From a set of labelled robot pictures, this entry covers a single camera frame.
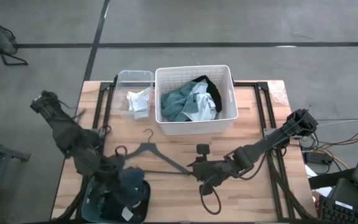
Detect yellow cable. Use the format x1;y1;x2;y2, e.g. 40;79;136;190
317;134;358;170

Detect black box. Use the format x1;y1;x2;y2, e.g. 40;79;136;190
329;177;358;208

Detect black power adapter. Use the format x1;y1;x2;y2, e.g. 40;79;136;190
304;151;334;166

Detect dark navy cloth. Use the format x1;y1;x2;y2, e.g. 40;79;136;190
118;167;146;208

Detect dark right arm cable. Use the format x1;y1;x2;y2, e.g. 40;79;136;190
199;146;269;216

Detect teal plastic bin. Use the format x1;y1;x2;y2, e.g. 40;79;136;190
81;174;152;224

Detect clear plastic bin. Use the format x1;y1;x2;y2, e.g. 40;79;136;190
112;70;155;122

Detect green flower-patterned cloth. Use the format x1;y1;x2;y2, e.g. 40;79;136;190
160;81;203;123

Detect black clothes hanger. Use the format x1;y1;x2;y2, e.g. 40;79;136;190
122;128;191;175

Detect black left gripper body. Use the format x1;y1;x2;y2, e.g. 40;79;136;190
93;154;129;191

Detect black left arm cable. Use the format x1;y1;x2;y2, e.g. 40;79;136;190
114;144;129;158

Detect black flat bar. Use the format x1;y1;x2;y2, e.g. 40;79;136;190
308;167;357;190

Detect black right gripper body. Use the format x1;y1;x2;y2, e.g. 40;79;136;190
193;142;230;197

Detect white paper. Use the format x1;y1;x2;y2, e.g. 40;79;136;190
305;164;334;197

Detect white perforated plastic basket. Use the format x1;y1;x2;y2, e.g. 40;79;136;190
154;64;239;137

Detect large white cloth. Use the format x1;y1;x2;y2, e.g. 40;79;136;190
185;82;219;122

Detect black keyboard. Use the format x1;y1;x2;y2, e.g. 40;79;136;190
318;195;358;224

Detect clear plastic film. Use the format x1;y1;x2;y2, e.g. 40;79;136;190
267;81;290;106

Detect white cloth with round logo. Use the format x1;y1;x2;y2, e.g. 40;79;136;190
126;86;152;112

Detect black cloth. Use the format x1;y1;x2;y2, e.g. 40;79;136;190
193;75;223;113

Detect black table frame rails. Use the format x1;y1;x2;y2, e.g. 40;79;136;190
53;74;119;222
232;80;318;222

